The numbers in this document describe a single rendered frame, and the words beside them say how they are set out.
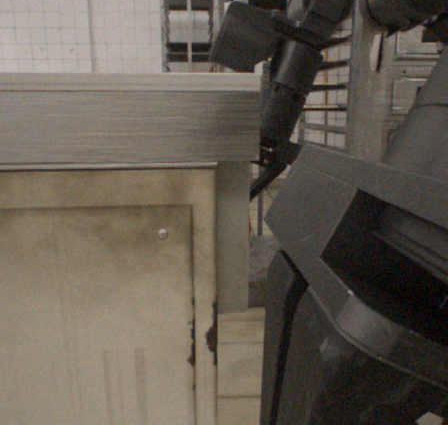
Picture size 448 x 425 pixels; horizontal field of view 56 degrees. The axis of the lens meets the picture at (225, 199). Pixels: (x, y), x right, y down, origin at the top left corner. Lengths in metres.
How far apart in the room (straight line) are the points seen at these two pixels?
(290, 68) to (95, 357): 0.35
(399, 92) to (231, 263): 3.52
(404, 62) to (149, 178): 3.64
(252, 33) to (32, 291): 0.34
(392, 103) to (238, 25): 3.35
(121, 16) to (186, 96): 4.41
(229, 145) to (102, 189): 0.09
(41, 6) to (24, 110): 4.62
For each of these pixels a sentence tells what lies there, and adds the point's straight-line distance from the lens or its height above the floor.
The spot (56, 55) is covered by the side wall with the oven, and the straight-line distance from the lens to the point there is 4.82.
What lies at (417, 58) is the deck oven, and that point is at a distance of 3.84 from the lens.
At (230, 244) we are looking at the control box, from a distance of 0.35.
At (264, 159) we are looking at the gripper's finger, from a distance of 0.50.
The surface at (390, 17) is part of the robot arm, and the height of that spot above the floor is 0.98.
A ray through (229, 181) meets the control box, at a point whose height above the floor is 0.82.
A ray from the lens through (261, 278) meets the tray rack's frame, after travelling 1.85.
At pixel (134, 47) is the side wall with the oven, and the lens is 4.63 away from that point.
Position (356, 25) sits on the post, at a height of 1.18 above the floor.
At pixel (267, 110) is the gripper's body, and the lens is 0.49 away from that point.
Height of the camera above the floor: 0.88
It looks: 13 degrees down
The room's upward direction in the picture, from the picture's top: straight up
